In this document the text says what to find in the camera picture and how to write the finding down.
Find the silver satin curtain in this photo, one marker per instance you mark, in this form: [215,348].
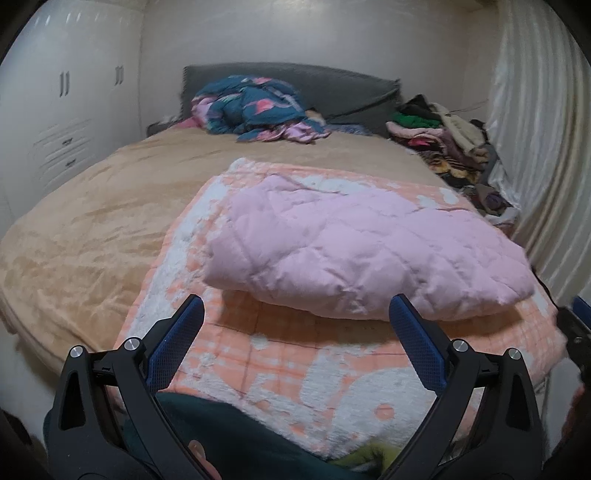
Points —
[540,115]

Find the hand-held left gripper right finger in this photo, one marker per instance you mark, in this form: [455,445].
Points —
[415,344]

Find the dark bedside table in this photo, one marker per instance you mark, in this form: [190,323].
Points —
[161,128]

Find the orange white checked blanket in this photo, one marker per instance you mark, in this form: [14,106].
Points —
[300,364]

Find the pink quilted jacket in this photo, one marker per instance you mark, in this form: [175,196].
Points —
[360,249]

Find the bed with tan bedspread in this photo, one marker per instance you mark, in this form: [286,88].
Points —
[92,221]

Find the person's right hand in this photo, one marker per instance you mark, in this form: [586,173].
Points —
[574,406]

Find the white wardrobe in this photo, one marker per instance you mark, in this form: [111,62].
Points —
[69,92]

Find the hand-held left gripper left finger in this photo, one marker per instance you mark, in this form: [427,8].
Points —
[178,339]

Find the pile of assorted clothes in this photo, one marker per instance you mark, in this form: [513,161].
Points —
[443,134]

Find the teal flamingo print quilt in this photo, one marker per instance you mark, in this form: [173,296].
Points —
[249,104]

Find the dark teal garment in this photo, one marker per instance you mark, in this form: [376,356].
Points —
[240,438]

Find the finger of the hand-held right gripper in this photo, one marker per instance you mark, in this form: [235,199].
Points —
[581,307]
[572,332]

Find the person's left hand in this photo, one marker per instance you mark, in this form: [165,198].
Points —
[198,450]

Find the pink pillow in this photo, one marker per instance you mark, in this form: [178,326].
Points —
[189,123]

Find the olive green cloth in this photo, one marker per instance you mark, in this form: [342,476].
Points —
[364,461]

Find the grey upholstered headboard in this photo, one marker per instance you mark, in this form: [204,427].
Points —
[346,92]

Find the blue patterned pillow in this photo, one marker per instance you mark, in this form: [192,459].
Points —
[351,129]

